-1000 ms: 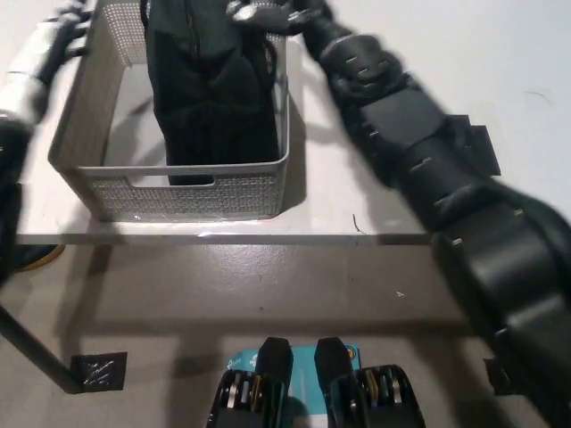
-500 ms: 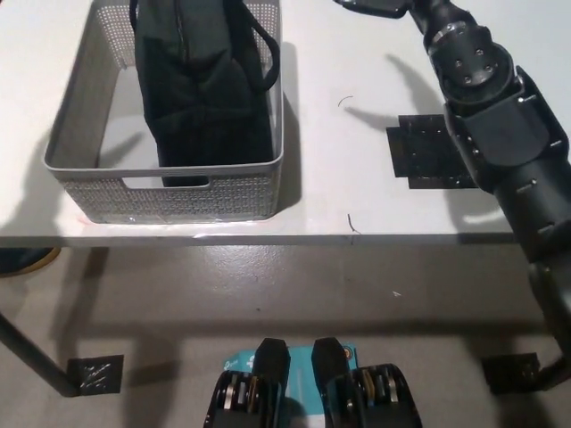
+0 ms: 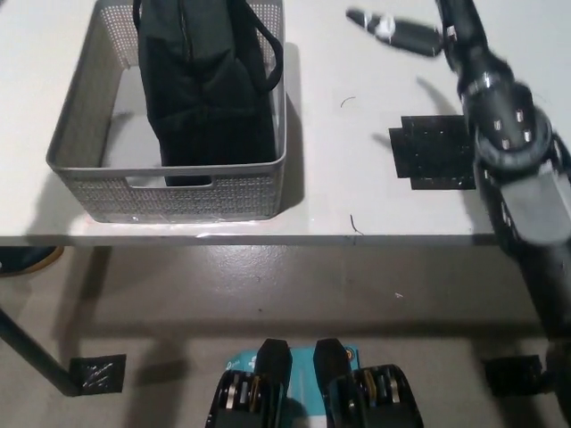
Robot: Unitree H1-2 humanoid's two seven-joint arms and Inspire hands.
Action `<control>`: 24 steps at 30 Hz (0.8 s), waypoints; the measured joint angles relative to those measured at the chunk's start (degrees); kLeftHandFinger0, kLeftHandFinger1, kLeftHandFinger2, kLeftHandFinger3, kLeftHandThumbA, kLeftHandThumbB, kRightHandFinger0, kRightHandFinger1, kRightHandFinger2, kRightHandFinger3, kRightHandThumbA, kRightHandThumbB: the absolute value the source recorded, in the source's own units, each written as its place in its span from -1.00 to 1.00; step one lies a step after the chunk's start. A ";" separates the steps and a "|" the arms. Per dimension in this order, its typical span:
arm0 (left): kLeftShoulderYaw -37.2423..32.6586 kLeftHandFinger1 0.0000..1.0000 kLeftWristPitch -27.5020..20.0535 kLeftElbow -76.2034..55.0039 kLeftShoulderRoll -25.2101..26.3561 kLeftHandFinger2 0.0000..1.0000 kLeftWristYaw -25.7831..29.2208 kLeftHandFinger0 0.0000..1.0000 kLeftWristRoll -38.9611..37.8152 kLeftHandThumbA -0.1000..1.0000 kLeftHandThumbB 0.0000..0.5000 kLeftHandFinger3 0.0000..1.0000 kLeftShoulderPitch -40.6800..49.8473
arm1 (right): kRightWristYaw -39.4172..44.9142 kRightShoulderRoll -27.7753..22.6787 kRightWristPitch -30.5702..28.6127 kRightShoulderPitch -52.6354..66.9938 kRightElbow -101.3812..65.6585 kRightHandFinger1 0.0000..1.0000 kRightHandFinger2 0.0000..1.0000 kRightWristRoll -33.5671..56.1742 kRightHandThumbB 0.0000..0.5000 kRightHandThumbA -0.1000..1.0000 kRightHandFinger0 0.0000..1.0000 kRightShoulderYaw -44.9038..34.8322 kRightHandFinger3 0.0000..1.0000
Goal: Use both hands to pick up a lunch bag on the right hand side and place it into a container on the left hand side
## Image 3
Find black and white right hand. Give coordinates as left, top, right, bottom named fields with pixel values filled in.
left=345, top=0, right=510, bottom=95

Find dark green lunch bag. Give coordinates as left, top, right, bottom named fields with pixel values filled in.
left=132, top=0, right=286, bottom=189

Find black tape patch on table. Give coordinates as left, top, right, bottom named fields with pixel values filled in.
left=387, top=114, right=478, bottom=193

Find grey perforated plastic basket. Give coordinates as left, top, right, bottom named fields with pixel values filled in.
left=45, top=0, right=290, bottom=225

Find black and teal robot body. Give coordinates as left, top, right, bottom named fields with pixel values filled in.
left=204, top=337, right=424, bottom=428

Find dark shoe with tan sole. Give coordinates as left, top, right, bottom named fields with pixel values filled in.
left=0, top=245, right=64, bottom=278

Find black metal table leg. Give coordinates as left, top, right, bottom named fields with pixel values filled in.
left=0, top=307, right=82, bottom=399

